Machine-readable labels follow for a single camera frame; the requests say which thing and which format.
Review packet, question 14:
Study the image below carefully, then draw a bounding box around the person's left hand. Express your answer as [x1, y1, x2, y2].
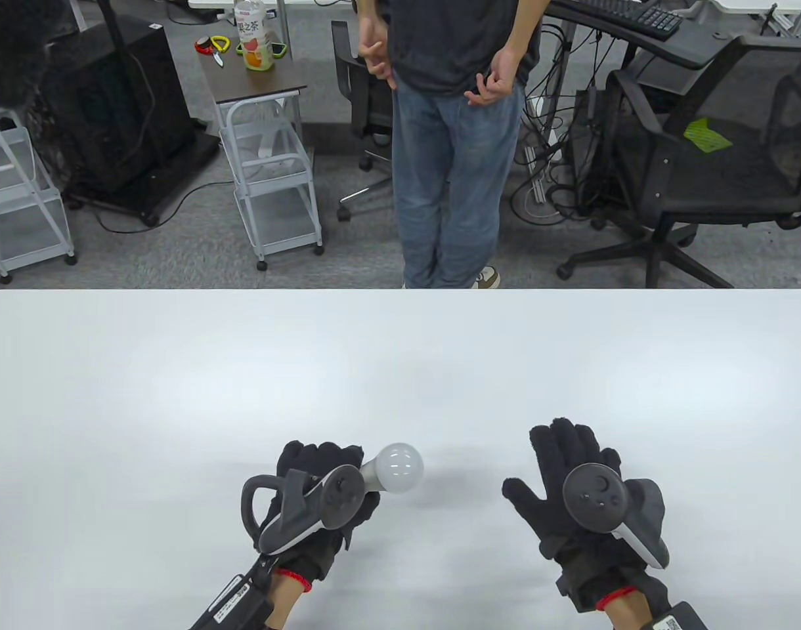
[269, 441, 381, 586]

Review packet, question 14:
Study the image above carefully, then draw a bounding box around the person's right hand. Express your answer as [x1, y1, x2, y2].
[502, 417, 672, 612]

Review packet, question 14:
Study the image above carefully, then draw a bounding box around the white light bulb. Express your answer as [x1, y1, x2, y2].
[360, 443, 425, 494]

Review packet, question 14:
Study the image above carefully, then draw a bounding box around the person's right forearm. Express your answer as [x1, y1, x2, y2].
[603, 593, 659, 630]

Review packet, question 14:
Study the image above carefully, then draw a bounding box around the person's left forearm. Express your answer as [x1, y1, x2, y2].
[264, 574, 306, 630]

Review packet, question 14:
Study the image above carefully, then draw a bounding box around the grey right glove controller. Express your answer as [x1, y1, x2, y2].
[562, 463, 670, 570]

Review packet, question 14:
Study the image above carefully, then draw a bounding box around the grey glove controller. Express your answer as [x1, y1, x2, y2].
[562, 463, 670, 570]
[241, 465, 366, 555]

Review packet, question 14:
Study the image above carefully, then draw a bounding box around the grey left glove controller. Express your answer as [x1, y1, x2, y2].
[241, 465, 366, 555]

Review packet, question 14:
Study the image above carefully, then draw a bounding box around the white power strip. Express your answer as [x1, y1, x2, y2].
[524, 97, 567, 204]

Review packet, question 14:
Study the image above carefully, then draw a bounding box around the black mesh office chair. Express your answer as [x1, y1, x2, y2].
[557, 34, 801, 290]

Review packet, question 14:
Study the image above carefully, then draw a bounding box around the green paper sheet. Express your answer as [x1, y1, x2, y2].
[683, 117, 733, 154]

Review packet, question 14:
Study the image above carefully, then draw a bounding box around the white cart with brown top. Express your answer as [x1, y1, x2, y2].
[196, 36, 326, 273]

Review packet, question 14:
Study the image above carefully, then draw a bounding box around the black desk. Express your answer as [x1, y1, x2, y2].
[545, 0, 801, 72]

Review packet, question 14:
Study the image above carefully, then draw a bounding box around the black keyboard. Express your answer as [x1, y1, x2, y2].
[550, 0, 685, 42]

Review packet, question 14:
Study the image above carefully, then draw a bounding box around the white metal rack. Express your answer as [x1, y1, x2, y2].
[0, 108, 78, 285]

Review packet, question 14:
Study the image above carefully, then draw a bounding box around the black cabinet on wheels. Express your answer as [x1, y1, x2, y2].
[41, 0, 221, 228]

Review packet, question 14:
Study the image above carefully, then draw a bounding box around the clear drink bottle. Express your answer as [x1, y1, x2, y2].
[234, 0, 275, 72]

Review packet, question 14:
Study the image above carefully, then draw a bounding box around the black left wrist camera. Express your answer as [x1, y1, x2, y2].
[189, 556, 275, 630]

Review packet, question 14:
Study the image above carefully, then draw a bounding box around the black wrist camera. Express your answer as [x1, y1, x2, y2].
[189, 556, 275, 630]
[649, 600, 711, 630]

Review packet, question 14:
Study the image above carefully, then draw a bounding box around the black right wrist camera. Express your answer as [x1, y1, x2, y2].
[649, 600, 711, 630]

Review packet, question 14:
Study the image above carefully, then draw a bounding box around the bundle of black cables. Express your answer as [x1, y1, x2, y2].
[511, 23, 611, 227]

